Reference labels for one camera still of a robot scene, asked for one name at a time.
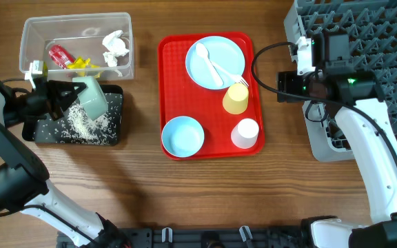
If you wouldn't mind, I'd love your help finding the green bowl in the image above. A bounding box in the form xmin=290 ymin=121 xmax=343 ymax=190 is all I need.
xmin=72 ymin=76 xmax=108 ymax=121

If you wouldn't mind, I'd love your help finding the yellow snack wrapper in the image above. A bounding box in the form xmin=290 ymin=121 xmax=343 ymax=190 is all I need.
xmin=67 ymin=57 xmax=101 ymax=79

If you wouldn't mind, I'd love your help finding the red snack wrapper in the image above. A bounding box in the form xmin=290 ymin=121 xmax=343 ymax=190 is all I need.
xmin=48 ymin=45 xmax=75 ymax=69

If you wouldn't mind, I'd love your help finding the pile of rice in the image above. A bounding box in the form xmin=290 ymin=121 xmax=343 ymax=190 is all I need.
xmin=36 ymin=94 xmax=122 ymax=145

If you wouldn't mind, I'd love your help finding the yellow plastic cup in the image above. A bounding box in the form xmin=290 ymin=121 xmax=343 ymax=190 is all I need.
xmin=223 ymin=83 xmax=249 ymax=114

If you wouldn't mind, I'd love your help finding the white plastic cup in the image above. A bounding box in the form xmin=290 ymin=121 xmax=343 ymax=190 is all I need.
xmin=231 ymin=118 xmax=259 ymax=149

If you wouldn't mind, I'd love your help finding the white napkin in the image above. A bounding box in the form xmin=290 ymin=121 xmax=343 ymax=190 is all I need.
xmin=102 ymin=30 xmax=130 ymax=67

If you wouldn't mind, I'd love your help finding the light blue bowl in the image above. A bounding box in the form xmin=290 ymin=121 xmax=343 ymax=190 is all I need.
xmin=161 ymin=116 xmax=205 ymax=158

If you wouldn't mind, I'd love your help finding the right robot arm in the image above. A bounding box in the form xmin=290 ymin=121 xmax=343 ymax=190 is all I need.
xmin=277 ymin=32 xmax=397 ymax=247

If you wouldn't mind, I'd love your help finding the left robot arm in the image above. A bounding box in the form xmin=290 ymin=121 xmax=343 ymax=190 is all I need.
xmin=0 ymin=72 xmax=132 ymax=247

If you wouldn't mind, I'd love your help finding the grey dishwasher rack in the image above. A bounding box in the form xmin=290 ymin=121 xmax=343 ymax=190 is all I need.
xmin=283 ymin=0 xmax=397 ymax=163

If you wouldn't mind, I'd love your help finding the black plastic tray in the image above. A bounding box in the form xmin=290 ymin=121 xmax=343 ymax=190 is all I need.
xmin=21 ymin=81 xmax=125 ymax=146

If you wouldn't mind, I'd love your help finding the white plastic fork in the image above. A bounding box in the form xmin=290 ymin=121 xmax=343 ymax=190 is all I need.
xmin=211 ymin=61 xmax=249 ymax=87

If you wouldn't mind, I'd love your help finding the clear plastic bin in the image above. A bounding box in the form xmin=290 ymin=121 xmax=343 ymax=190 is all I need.
xmin=19 ymin=12 xmax=135 ymax=81

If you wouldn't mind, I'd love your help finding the light blue plate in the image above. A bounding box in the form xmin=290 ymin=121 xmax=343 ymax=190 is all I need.
xmin=185 ymin=36 xmax=245 ymax=90

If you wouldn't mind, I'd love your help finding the white plastic spoon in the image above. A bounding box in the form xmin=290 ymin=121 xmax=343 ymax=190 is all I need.
xmin=195 ymin=43 xmax=223 ymax=87

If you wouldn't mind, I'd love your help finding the left black cable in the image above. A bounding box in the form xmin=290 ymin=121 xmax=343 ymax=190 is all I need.
xmin=0 ymin=77 xmax=96 ymax=246

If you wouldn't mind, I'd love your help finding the black cable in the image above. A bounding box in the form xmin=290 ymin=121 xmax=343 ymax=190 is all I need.
xmin=250 ymin=41 xmax=397 ymax=238
xmin=0 ymin=77 xmax=96 ymax=246

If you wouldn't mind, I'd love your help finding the right black cable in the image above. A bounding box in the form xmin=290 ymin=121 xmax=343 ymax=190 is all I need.
xmin=250 ymin=41 xmax=397 ymax=238

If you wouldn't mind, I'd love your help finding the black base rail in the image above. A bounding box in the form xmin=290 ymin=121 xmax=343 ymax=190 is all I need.
xmin=56 ymin=225 xmax=309 ymax=248

